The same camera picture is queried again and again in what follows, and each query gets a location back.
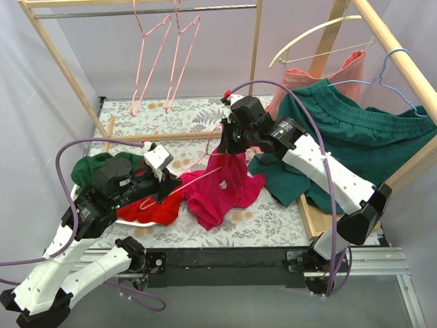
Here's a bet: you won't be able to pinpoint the purple cable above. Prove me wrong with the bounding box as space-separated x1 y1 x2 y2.
231 80 351 297
0 138 167 312

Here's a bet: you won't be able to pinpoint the dark green t shirt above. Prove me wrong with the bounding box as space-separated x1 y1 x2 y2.
70 152 143 195

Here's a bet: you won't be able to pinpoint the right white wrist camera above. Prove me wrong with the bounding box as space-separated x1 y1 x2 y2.
221 90 244 107

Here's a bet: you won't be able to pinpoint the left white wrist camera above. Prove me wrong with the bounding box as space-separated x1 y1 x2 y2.
143 141 173 181

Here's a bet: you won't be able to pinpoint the pink wire hanger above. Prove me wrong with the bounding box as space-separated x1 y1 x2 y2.
165 1 201 113
139 124 226 211
129 0 173 115

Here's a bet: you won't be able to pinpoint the salmon pink shorts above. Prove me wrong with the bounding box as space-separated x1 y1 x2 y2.
266 51 366 120

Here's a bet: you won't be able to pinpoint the white laundry basket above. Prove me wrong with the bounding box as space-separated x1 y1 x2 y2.
69 184 158 228

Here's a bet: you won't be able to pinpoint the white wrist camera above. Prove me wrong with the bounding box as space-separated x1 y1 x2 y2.
143 141 173 181
221 90 244 107

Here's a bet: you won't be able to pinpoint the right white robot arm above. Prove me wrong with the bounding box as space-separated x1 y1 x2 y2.
218 96 392 272

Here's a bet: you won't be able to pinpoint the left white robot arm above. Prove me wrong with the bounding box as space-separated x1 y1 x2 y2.
1 158 182 327

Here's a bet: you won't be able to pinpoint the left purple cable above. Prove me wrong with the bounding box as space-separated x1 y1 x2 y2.
0 138 167 312

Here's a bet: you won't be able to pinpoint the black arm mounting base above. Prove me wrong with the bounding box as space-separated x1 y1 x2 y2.
105 246 342 298

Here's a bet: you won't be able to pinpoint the blue wire hanger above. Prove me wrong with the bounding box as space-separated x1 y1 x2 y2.
328 49 427 118

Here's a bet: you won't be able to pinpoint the aluminium table frame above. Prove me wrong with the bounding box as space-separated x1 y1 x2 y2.
27 247 427 328

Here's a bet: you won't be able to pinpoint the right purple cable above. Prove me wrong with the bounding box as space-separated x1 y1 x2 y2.
231 80 351 297

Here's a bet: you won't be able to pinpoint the small wooden clothes rack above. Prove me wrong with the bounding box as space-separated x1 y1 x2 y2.
18 1 263 152

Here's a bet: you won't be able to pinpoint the red t shirt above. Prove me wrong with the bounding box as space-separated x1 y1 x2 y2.
117 193 182 226

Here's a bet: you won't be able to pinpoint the cream plastic hanger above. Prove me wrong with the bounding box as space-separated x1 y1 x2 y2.
268 15 378 68

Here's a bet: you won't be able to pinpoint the magenta t shirt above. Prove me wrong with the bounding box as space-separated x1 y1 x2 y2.
182 149 266 230

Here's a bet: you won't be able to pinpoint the teal green shorts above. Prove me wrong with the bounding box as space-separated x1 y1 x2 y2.
249 79 436 213

